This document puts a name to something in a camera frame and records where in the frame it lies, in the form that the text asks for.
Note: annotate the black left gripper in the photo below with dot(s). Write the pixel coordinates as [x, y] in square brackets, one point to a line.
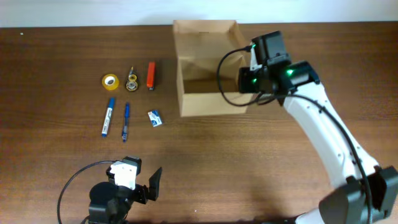
[142, 193]

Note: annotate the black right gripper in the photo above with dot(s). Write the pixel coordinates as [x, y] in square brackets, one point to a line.
[244, 79]

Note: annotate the brown cardboard box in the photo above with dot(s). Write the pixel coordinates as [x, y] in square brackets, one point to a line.
[208, 63]

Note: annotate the white blue staples box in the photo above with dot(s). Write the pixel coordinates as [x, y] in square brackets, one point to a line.
[155, 118]

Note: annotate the black yellow correction tape dispenser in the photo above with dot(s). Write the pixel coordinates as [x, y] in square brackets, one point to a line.
[131, 83]

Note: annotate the yellow adhesive tape roll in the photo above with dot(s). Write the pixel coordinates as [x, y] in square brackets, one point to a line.
[110, 82]

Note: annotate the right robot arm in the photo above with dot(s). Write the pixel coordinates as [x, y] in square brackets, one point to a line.
[364, 192]

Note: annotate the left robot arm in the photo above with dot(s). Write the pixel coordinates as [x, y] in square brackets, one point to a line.
[111, 201]

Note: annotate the blue white marker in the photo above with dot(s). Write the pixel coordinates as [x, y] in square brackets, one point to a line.
[107, 118]

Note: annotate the blue ballpoint pen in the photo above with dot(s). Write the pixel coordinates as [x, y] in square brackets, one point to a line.
[124, 134]

